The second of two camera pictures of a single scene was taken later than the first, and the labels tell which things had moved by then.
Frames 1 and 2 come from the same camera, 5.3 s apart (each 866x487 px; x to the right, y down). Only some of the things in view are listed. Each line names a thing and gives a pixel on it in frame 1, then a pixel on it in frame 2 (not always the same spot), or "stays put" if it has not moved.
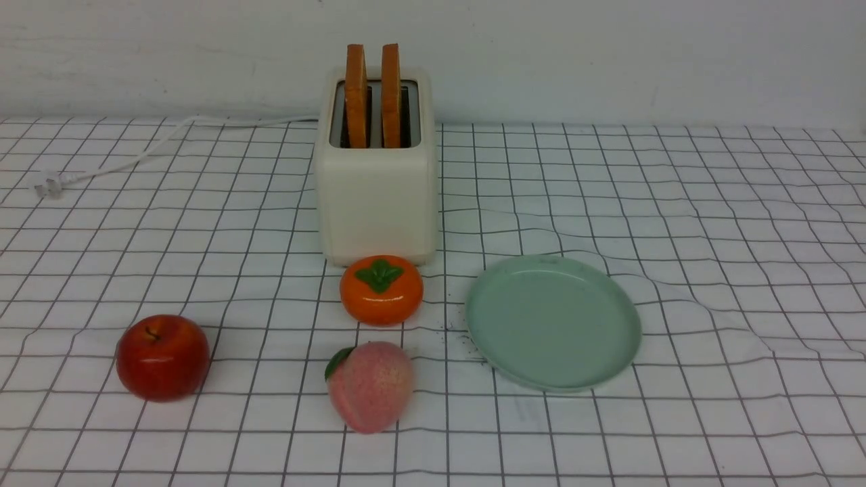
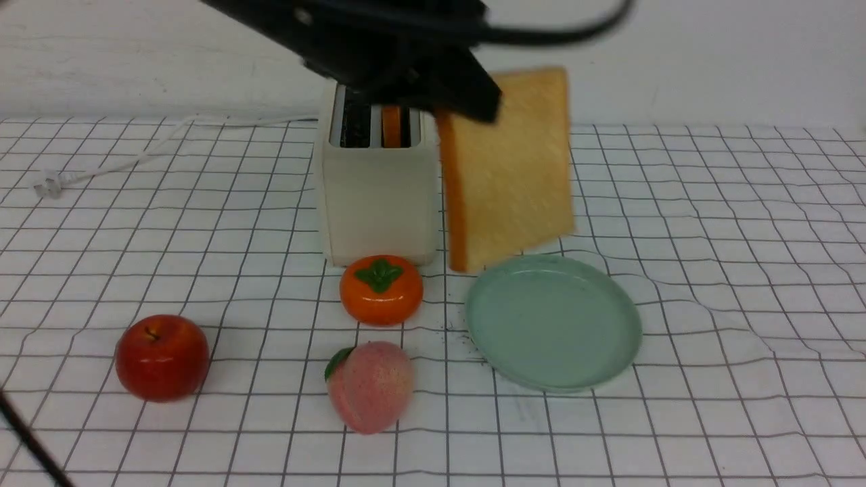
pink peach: (369, 385) stays put
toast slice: (355, 88) to (508, 181)
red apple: (163, 358) stays put
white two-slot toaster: (377, 167) stays put
